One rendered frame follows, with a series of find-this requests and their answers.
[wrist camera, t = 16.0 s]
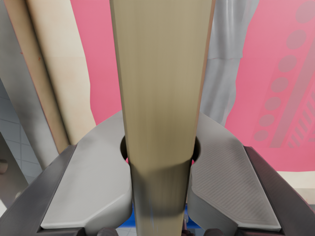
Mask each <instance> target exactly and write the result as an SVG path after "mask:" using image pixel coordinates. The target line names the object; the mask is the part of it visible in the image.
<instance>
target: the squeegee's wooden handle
mask: <svg viewBox="0 0 315 236"><path fill-rule="evenodd" d="M109 3H110V11H111V19H112V30H113V38H114V47H115V55H116V63H117V71H118V79H119V87H120V98H121V106H122V115H123V123H124V131H125V139H126V147H127V158H128V164H129V166H130V174H131V184H132V194H133V207H134V215H135V226H136V234H137V236H181V232H182V226H183V219H184V213H185V206H186V200H187V193H188V183H189V176H190V169H191V165H192V159H193V152H194V146H195V137H196V130H197V124H198V118H199V111H200V105H201V98H202V92H203V83H204V77H205V70H206V64H207V57H208V51H209V44H210V36H211V29H212V23H213V16H214V10H215V3H216V0H109Z"/></svg>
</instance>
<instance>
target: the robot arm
mask: <svg viewBox="0 0 315 236"><path fill-rule="evenodd" d="M127 157H128V155H127V147H126V139H125V131H124V123H123V115H122V110H120V111H119V112H117V113H115V114H114V115H112V116H111V117H109V118H108V119H106V120H105V121H103V122H102V123H100V124H98V125H97V126H96V127H94V128H93V129H92V130H90V131H89V132H88V133H87V134H86V135H85V136H83V137H82V138H81V139H80V140H79V141H78V142H77V144H76V145H68V146H67V147H66V148H65V149H64V150H63V151H62V152H61V153H60V154H59V155H58V156H57V157H56V158H55V159H54V160H53V161H52V162H51V163H50V164H49V165H48V166H47V167H46V168H45V169H44V170H43V171H42V172H41V173H40V174H39V175H38V176H37V177H36V178H35V179H34V180H33V181H32V182H31V183H30V184H29V185H28V186H27V187H26V188H25V189H24V190H23V191H22V193H21V194H20V195H19V196H18V197H17V198H16V199H15V200H14V201H13V202H12V204H11V205H10V206H9V207H8V208H7V210H6V211H5V212H4V213H3V215H2V216H1V217H0V236H119V235H118V233H117V231H116V228H118V227H119V226H120V225H121V224H123V223H124V222H125V221H127V220H128V219H129V218H130V216H131V215H132V211H133V194H132V184H131V174H130V166H129V164H128V163H127V162H126V159H127ZM193 160H194V163H193V164H192V166H191V169H190V176H189V183H188V191H187V213H188V215H189V217H190V219H191V220H192V221H194V222H195V223H196V224H197V225H199V226H200V227H201V228H202V229H204V230H205V233H204V235H203V236H315V211H314V210H313V209H312V207H311V206H310V205H309V204H308V203H307V202H306V201H305V200H304V199H303V198H302V197H301V196H300V195H299V194H298V193H297V192H296V191H295V190H294V189H293V188H292V187H291V186H290V185H289V184H288V183H287V182H286V181H285V180H284V179H283V178H282V177H281V176H280V175H279V174H278V173H277V172H276V171H275V170H274V169H273V168H272V167H271V166H270V165H269V164H268V163H267V162H266V161H265V160H264V159H263V158H262V157H261V156H260V155H259V154H258V153H257V152H256V151H255V150H254V149H253V148H252V147H248V146H244V145H243V144H242V143H241V142H240V141H239V140H238V139H237V138H236V137H235V136H234V135H233V134H232V133H231V132H230V131H228V130H227V129H226V128H224V127H223V126H222V125H220V124H219V123H217V122H216V121H214V120H213V119H211V118H209V117H208V116H206V115H205V114H203V113H202V112H199V118H198V124H197V130H196V137H195V146H194V152H193Z"/></svg>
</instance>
